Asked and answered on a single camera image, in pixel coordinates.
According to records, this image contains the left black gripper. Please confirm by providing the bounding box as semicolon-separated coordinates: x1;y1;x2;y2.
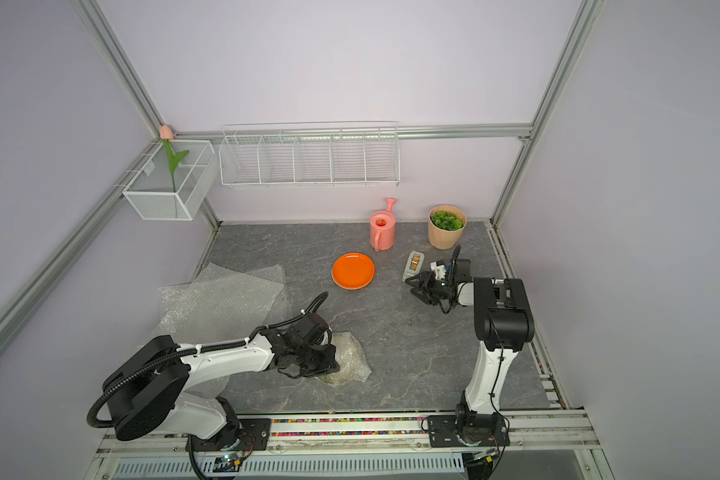
295;344;340;377

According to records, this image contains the orange plate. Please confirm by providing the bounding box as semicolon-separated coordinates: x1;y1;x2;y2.
331;253;375;290

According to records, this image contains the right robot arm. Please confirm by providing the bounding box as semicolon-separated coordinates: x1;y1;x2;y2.
404;245;535;437

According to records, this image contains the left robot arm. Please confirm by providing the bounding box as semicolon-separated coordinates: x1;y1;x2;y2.
86;310;340;450

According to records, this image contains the bubble wrap sheet pile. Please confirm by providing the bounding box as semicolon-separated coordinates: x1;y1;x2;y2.
137;262;292;397

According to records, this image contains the potted green plant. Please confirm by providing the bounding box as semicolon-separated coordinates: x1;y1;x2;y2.
428;205;468;250

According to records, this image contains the pink watering can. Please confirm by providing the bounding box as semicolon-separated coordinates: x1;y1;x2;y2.
369;198;396;252

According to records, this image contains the pink artificial tulip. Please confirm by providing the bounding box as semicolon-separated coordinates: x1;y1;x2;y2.
159;125;189;193

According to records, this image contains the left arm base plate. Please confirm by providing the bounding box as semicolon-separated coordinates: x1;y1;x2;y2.
186;417;272;453

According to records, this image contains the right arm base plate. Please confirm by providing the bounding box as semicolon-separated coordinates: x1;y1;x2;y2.
422;413;510;448

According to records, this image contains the long white wire basket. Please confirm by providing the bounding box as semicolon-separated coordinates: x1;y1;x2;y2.
219;121;401;187

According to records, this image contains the small white wire basket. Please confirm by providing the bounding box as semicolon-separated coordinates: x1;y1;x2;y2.
123;140;219;221

